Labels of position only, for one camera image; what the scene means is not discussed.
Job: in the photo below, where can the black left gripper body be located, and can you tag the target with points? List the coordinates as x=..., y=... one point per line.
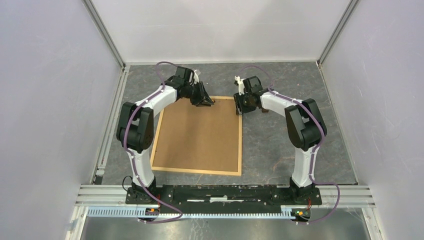
x=196, y=92

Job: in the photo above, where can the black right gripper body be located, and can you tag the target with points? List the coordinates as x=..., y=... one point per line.
x=243, y=103

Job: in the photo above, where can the wooden picture frame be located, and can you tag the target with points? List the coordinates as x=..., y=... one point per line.
x=200, y=140

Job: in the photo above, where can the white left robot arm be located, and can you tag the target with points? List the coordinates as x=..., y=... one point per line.
x=135, y=129

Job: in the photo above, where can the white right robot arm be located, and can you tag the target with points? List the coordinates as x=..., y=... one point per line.
x=304, y=123

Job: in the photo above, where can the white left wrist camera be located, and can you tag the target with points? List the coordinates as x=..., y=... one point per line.
x=196, y=76

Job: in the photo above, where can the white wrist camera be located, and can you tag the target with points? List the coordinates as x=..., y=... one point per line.
x=196, y=76
x=239, y=82

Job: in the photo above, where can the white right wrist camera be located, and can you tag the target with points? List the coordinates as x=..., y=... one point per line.
x=239, y=82

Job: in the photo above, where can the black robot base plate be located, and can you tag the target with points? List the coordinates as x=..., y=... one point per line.
x=222, y=199

